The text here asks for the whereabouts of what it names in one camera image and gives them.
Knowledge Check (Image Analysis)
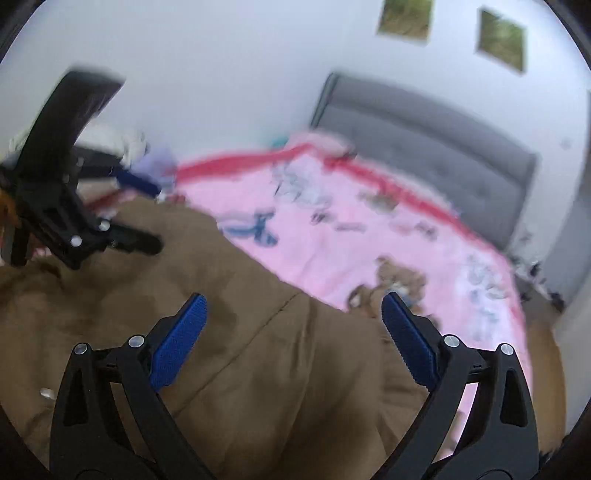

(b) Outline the green wall picture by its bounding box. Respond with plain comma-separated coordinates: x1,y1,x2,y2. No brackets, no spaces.
475,6,528,73
376,0,435,45

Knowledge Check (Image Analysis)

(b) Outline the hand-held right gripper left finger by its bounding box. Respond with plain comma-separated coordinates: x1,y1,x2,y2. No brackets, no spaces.
48,292,216,480

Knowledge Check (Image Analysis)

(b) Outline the light purple cloth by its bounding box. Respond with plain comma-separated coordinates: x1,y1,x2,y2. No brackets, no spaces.
133,145,179,186

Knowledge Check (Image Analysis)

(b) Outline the brown hooded puffer jacket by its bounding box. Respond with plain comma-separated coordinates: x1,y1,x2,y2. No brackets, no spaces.
0,200,462,480

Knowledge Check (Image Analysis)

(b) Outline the pink printed blanket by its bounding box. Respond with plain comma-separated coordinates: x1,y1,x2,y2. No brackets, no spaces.
88,131,535,462

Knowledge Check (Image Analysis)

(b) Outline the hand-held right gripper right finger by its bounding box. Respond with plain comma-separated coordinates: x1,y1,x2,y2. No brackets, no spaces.
374,291,539,480

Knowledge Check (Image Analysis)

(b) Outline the grey padded bed headboard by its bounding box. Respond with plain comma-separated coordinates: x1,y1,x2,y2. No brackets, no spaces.
311,72,540,253

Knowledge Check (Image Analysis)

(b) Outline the cream white duvet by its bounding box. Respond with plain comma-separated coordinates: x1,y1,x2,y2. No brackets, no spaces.
8,122,149,168

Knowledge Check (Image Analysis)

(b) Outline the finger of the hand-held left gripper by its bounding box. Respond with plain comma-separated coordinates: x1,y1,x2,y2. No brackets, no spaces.
74,150,162,197
27,182,163,271

